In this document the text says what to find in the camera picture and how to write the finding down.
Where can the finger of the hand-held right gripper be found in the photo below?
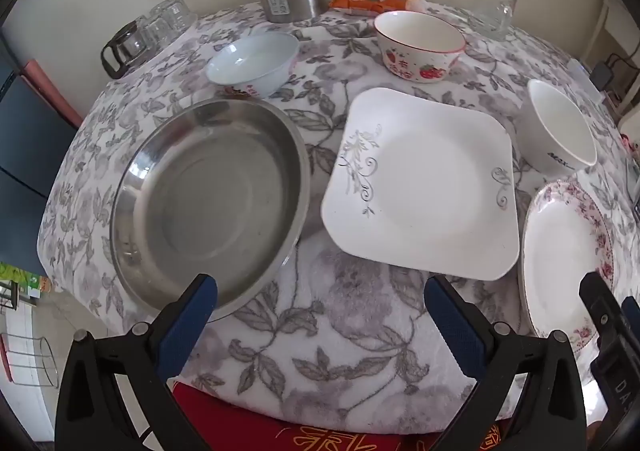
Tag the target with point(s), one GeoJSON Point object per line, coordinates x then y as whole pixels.
{"type": "Point", "coordinates": [602, 316]}
{"type": "Point", "coordinates": [633, 313]}

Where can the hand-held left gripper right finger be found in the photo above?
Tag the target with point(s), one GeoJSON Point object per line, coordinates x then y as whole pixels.
{"type": "Point", "coordinates": [455, 326]}

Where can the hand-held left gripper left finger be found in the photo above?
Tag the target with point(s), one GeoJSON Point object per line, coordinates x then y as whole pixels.
{"type": "Point", "coordinates": [187, 326]}

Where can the round pink floral plate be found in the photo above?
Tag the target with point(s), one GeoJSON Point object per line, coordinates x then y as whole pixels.
{"type": "Point", "coordinates": [560, 261]}

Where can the stainless steel basin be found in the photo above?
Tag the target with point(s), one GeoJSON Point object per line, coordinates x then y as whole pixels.
{"type": "Point", "coordinates": [210, 211]}

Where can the square white plate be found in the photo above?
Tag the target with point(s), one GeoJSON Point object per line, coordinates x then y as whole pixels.
{"type": "Point", "coordinates": [425, 181]}

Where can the white square-rimmed bowl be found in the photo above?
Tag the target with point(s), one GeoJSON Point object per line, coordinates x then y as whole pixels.
{"type": "Point", "coordinates": [555, 126]}

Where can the small white fruit-print bowl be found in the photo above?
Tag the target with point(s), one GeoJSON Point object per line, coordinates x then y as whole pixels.
{"type": "Point", "coordinates": [250, 61]}

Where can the strawberry print red-rimmed bowl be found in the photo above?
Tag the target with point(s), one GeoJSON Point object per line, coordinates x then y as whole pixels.
{"type": "Point", "coordinates": [415, 33]}

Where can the red cloth with gold print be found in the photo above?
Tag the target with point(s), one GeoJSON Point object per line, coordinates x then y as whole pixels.
{"type": "Point", "coordinates": [225, 416]}

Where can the grey floral blanket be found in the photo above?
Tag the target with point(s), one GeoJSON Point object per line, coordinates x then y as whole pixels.
{"type": "Point", "coordinates": [350, 331]}

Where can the green cardboard box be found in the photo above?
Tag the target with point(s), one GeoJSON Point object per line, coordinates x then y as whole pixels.
{"type": "Point", "coordinates": [20, 276]}

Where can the dark grey refrigerator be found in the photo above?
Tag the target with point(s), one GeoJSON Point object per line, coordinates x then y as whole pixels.
{"type": "Point", "coordinates": [30, 156]}

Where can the white power strip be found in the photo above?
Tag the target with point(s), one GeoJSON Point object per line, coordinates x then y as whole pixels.
{"type": "Point", "coordinates": [582, 78]}

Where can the black charger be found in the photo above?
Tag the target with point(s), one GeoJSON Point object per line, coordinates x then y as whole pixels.
{"type": "Point", "coordinates": [602, 76]}

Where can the small clear glass cup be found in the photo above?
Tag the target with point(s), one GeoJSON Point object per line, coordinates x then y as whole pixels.
{"type": "Point", "coordinates": [157, 28]}
{"type": "Point", "coordinates": [177, 13]}

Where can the clear glass mug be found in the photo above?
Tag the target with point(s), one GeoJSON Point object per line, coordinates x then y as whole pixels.
{"type": "Point", "coordinates": [492, 13]}

